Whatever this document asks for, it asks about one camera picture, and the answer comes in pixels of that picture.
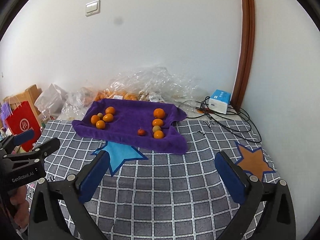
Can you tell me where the small orange mandarin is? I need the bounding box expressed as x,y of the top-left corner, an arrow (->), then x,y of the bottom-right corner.
91,115 -> 100,126

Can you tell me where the small red fruit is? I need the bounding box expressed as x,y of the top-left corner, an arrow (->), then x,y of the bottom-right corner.
137,129 -> 146,136

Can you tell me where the yellow-green fruit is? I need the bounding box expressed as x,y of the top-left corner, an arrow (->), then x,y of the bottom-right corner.
152,125 -> 161,133

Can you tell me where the large orange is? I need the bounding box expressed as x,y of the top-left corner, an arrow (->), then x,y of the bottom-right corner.
153,108 -> 166,119

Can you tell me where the orange mandarin group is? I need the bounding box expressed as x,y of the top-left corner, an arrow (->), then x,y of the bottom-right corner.
105,106 -> 116,115

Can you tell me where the person's hand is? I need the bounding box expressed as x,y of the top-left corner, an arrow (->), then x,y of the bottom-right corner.
10,185 -> 29,229

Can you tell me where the red paper bag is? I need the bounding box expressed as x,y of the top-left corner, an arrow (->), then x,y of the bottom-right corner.
5,101 -> 41,152

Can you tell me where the cardboard box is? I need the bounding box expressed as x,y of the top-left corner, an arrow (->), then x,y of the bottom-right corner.
4,85 -> 42,117

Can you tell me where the white plastic bag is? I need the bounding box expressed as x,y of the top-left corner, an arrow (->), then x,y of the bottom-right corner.
34,83 -> 67,119

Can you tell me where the grey checked tablecloth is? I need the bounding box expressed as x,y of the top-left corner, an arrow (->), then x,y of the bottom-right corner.
28,120 -> 280,239

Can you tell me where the purple towel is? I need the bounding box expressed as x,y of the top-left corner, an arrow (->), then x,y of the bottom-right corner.
72,99 -> 188,154

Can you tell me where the blue white tissue pack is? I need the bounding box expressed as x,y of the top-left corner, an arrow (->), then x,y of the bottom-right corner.
208,89 -> 231,114

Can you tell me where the clear plastic bag pile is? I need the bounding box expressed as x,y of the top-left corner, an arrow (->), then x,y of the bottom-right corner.
57,67 -> 200,121

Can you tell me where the black cable bundle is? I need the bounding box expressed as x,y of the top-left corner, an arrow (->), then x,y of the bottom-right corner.
178,96 -> 263,144

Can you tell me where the brown wooden door frame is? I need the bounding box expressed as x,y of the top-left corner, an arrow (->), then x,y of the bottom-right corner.
231,0 -> 255,111

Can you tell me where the white wall switch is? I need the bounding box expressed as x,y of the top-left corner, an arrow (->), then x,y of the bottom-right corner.
85,0 -> 100,17

